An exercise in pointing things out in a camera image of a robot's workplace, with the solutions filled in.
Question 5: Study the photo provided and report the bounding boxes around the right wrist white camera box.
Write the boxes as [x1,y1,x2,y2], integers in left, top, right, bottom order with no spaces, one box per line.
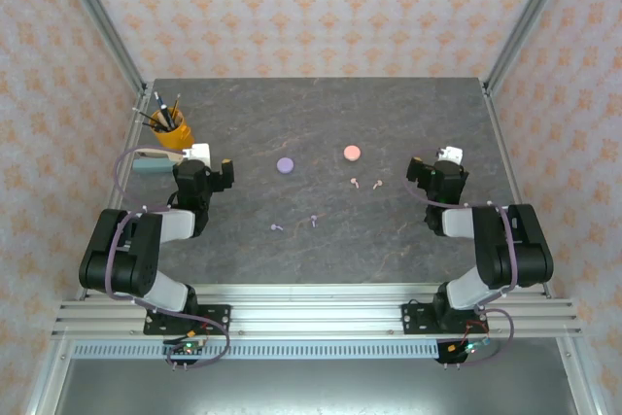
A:
[435,145,464,164]

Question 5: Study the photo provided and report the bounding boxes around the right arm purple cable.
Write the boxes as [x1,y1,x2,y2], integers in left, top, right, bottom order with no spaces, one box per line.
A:
[401,176,517,367]

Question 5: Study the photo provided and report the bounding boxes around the grey slotted cable duct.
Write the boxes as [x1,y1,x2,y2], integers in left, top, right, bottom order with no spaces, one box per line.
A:
[71,341,441,361]

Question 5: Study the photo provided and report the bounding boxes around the aluminium frame leg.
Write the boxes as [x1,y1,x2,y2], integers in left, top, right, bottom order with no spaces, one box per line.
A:
[26,336,74,415]
[556,336,600,415]

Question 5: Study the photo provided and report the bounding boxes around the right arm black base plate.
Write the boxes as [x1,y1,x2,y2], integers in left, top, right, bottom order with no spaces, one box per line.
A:
[400,302,487,337]

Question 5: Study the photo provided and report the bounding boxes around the grey metal panel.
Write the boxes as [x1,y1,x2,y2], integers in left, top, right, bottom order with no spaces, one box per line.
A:
[51,359,582,415]

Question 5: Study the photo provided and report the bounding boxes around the aluminium frame post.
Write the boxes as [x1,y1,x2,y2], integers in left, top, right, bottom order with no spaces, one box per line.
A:
[50,0,148,95]
[483,0,580,95]

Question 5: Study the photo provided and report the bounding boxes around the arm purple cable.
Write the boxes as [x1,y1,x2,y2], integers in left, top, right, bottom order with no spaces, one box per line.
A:
[104,145,230,370]
[401,176,517,367]

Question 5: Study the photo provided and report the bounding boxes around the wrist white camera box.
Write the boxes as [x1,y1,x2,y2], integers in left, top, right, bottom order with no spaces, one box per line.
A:
[182,142,213,168]
[435,145,464,164]

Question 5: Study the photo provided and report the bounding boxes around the teal and beige stapler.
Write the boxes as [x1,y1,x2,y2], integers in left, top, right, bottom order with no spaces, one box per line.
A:
[131,145,186,176]

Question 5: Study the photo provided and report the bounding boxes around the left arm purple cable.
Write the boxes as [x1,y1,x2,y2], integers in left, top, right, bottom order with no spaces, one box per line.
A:
[104,145,230,370]

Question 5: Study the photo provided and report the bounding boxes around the aluminium table side rail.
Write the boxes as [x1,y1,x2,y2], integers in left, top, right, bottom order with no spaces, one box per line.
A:
[75,84,150,300]
[482,82,555,299]

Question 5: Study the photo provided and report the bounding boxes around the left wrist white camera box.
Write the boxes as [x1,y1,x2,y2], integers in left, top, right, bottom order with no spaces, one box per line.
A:
[182,142,213,168]

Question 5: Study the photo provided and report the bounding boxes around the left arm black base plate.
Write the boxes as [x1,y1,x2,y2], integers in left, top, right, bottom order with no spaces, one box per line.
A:
[143,304,232,337]

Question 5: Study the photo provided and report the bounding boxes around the orange pen cup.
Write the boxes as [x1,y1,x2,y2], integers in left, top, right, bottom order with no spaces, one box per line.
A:
[149,108,195,152]

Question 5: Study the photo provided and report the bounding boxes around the aluminium table edge rail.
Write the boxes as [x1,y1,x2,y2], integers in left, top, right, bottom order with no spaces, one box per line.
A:
[86,282,554,300]

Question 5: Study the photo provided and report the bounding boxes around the black pen with white cap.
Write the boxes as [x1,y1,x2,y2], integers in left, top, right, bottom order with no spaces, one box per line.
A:
[153,91,172,130]

